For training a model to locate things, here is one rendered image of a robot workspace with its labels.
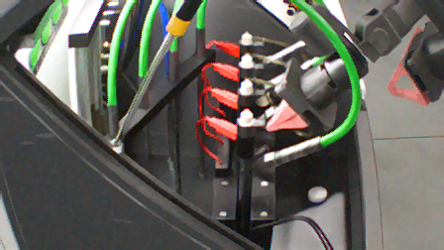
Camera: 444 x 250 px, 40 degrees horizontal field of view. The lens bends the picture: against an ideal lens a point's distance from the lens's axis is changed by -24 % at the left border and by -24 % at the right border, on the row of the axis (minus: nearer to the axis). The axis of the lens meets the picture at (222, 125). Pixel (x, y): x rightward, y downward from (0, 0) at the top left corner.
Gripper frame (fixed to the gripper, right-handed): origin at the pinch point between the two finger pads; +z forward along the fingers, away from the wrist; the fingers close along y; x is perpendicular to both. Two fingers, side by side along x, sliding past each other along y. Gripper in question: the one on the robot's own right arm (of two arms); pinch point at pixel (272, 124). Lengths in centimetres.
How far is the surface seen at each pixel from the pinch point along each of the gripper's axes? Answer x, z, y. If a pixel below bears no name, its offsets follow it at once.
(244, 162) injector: 1.8, 7.0, -1.5
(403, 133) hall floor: -166, 64, -102
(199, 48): -20.2, 12.1, 11.7
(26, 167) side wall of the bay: 40.0, 0.3, 27.5
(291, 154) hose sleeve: 10.3, -5.9, -1.4
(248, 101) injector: -6.1, 4.0, 3.0
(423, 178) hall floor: -135, 55, -112
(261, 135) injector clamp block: -16.9, 14.7, -6.3
